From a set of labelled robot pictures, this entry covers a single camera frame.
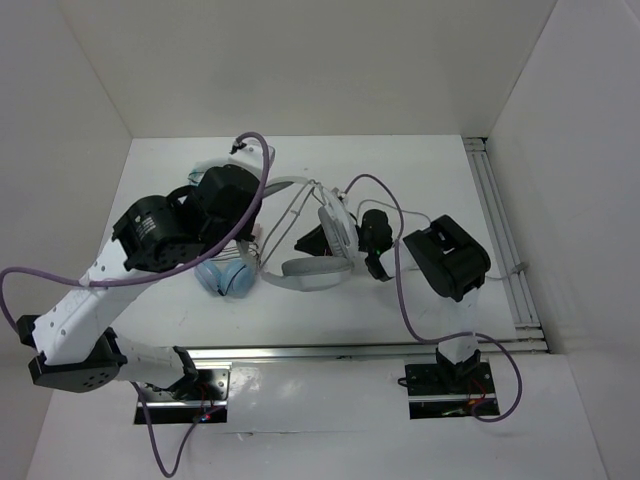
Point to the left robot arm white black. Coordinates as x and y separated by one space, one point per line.
158 236

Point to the pink blue cat-ear headphones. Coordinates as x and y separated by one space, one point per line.
232 272

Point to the teal white cat-ear headphones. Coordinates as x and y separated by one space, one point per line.
198 171

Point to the grey white headphones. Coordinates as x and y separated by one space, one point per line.
309 274

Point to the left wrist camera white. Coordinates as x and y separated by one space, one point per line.
247 155

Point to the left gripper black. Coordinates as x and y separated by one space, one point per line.
248 235

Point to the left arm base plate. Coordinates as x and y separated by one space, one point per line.
206 401

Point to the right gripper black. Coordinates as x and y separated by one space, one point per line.
315 242

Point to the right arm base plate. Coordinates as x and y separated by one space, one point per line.
430 398

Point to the aluminium rail front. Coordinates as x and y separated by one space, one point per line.
303 353

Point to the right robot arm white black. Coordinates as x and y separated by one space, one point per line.
454 265

